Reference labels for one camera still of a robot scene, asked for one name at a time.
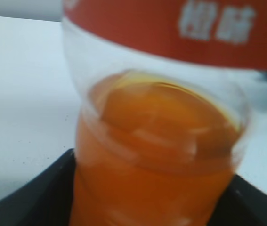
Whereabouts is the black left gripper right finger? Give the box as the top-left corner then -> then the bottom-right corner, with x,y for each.
207,175 -> 267,226

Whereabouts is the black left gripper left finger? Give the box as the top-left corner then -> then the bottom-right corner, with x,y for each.
0,149 -> 75,226

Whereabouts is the orange soda plastic bottle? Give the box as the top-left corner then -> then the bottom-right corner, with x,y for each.
63,0 -> 267,226

